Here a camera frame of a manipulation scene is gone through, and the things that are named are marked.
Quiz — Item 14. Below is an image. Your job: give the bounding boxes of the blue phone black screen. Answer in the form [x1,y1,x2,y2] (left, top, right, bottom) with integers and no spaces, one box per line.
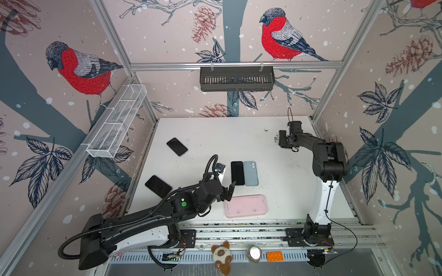
[231,161,245,186]

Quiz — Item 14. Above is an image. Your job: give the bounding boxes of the light blue phone case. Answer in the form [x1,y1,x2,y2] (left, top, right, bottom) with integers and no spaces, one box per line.
[243,161,259,186]

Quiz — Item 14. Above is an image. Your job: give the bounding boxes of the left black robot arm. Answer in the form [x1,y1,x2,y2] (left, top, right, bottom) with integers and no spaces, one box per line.
[58,155,236,270]

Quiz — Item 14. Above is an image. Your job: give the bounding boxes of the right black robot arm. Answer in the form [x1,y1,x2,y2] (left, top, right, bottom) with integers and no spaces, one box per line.
[279,121,348,246]

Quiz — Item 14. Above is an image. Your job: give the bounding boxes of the pink phone case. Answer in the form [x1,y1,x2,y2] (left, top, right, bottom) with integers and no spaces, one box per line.
[224,195,268,218]

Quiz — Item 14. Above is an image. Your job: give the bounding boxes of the black phone near left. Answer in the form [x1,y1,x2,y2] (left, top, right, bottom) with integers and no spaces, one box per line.
[145,175,173,198]

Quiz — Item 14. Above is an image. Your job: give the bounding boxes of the black phone far left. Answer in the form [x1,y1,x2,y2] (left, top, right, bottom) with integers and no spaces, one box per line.
[166,138,188,156]

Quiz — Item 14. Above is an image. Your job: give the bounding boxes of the brown white plush toy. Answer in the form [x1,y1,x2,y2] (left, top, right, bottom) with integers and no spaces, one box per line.
[211,241,233,276]

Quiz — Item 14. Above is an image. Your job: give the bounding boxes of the orange block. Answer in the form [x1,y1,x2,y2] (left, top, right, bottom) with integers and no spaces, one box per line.
[266,251,284,262]

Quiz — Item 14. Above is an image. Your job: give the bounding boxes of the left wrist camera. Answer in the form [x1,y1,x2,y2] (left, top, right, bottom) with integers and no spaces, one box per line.
[213,163,226,184]

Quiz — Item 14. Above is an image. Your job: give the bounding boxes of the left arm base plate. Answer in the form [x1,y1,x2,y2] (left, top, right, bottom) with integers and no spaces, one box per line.
[148,229,197,250]

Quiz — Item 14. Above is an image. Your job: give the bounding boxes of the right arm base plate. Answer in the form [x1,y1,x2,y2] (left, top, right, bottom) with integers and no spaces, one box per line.
[285,228,335,247]

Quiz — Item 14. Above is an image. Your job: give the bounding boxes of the black wire wall basket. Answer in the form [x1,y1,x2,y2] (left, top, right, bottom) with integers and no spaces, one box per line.
[200,66,275,92]

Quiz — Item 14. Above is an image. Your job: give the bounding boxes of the white wire wall basket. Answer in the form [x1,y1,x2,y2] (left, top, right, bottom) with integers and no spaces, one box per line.
[86,84,147,158]

